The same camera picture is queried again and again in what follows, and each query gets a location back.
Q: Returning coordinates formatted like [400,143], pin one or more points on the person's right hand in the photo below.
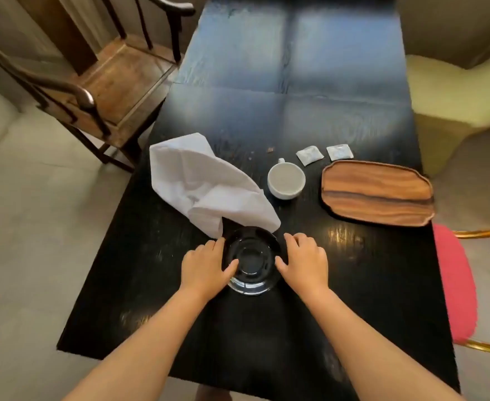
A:
[307,267]

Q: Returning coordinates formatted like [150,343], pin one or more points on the person's left hand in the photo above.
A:
[205,271]

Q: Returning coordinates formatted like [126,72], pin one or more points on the black glass saucer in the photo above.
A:
[253,254]

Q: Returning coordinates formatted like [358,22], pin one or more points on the white ceramic cup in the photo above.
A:
[286,179]

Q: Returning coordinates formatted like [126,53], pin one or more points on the white cloth napkin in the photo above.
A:
[195,175]

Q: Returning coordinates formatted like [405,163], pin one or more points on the brown wooden tray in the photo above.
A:
[374,192]

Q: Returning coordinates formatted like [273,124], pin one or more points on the white sachet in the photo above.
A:
[339,152]
[309,155]

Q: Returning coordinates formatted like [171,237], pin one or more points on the person's right forearm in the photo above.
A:
[353,346]

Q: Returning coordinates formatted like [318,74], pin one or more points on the person's left forearm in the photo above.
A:
[144,354]

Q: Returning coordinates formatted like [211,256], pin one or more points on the person's left leg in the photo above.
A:
[213,394]

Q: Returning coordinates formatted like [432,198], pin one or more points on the dark wooden armchair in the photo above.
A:
[115,83]

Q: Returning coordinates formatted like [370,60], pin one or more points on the pale yellow upholstered chair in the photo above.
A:
[450,87]

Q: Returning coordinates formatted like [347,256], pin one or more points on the red cushioned gold-frame chair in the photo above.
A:
[454,279]

